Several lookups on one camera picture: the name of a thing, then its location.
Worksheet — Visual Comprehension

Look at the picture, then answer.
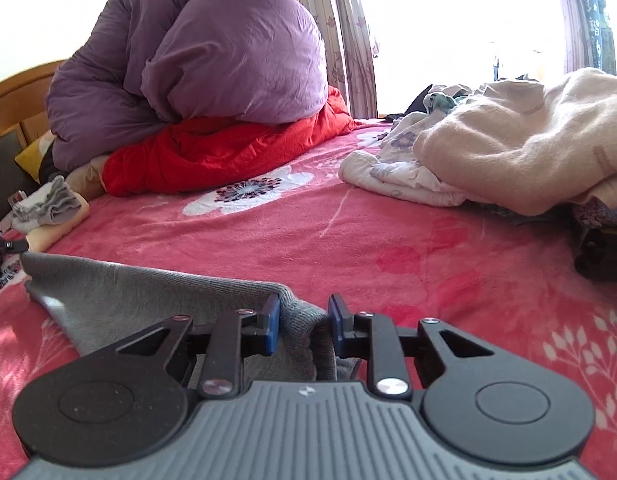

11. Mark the pink floral blanket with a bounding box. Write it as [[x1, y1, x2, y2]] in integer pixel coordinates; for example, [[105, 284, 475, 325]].
[[0, 117, 617, 480]]

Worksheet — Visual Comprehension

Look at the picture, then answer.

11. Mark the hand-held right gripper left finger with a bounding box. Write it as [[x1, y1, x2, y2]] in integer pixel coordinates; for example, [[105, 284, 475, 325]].
[[112, 292, 282, 401]]

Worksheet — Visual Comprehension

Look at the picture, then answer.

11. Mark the wooden headboard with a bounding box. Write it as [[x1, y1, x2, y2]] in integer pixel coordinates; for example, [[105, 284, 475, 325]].
[[0, 60, 64, 206]]

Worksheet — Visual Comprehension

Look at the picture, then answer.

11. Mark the grey knit garment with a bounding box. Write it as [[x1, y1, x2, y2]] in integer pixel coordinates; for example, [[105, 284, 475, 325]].
[[21, 252, 362, 383]]

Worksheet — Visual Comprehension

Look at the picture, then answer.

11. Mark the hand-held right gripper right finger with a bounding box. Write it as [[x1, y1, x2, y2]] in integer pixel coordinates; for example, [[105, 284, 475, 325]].
[[327, 294, 495, 401]]

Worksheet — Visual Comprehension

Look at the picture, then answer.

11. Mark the floral curtain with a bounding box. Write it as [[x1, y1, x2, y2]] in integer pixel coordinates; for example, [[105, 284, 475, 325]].
[[261, 0, 379, 120]]

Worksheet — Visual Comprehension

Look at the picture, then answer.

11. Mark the teal printed garment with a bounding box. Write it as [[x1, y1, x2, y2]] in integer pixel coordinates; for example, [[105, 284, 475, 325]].
[[423, 85, 484, 113]]

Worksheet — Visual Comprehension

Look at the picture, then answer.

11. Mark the dark printed banner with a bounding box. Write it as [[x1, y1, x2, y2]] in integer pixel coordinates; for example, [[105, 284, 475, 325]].
[[563, 0, 617, 76]]

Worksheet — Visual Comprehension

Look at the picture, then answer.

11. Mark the cream fleece garment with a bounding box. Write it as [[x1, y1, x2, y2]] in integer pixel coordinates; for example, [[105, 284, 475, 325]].
[[413, 67, 617, 216]]

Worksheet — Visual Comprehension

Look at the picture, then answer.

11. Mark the yellow pillow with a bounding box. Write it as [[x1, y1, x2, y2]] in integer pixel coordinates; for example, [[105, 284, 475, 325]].
[[14, 135, 54, 183]]

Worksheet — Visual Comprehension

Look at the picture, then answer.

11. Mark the white floral printed garment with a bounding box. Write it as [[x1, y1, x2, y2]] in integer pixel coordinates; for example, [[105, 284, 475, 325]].
[[339, 110, 469, 208]]

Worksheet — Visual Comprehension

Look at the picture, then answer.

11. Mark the dark clothes pile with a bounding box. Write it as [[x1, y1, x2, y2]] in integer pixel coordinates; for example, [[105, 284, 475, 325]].
[[571, 195, 617, 281]]

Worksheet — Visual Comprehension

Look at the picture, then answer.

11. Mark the red quilt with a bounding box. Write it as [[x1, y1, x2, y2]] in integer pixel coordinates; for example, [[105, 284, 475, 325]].
[[102, 85, 357, 197]]

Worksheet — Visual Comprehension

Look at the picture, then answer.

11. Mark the cream pillow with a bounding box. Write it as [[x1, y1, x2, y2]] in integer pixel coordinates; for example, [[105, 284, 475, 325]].
[[26, 195, 92, 253]]

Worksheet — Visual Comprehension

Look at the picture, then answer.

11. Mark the black cloth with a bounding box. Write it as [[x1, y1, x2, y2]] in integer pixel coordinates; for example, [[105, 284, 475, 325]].
[[403, 84, 439, 117]]

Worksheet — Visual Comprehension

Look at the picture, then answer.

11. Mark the grey folded cloth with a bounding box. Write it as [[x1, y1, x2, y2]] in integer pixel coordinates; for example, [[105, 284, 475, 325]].
[[11, 177, 84, 233]]

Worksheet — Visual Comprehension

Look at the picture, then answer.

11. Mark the purple quilt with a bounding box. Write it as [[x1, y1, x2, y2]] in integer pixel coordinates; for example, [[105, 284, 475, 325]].
[[44, 0, 329, 171]]

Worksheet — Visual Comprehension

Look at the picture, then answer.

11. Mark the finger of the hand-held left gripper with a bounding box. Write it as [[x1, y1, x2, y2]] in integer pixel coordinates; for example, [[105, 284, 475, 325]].
[[0, 232, 30, 261]]

